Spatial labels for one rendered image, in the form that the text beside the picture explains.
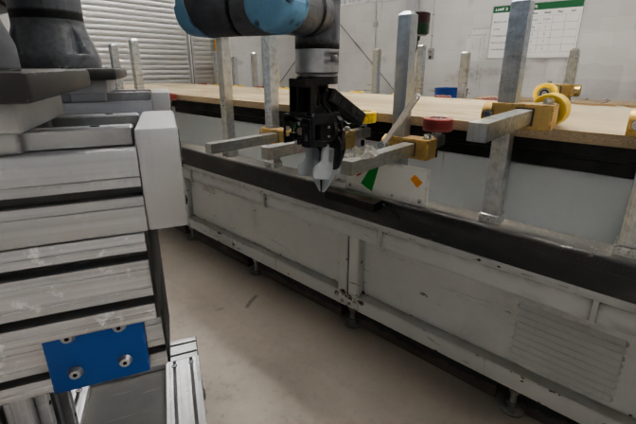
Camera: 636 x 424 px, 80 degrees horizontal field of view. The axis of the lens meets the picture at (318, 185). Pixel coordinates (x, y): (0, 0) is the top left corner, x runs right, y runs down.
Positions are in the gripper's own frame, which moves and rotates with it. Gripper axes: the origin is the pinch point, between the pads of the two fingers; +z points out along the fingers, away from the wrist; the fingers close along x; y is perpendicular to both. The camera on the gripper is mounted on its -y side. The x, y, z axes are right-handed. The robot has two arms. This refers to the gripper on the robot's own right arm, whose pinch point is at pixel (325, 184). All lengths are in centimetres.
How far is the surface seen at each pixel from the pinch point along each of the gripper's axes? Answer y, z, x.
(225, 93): -34, -12, -78
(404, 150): -27.6, -2.3, 1.5
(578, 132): -52, -7, 32
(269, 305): -44, 83, -71
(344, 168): -6.6, -1.7, -0.2
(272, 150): -7.6, -1.9, -23.5
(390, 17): -727, -125, -437
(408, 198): -32.5, 11.2, 0.9
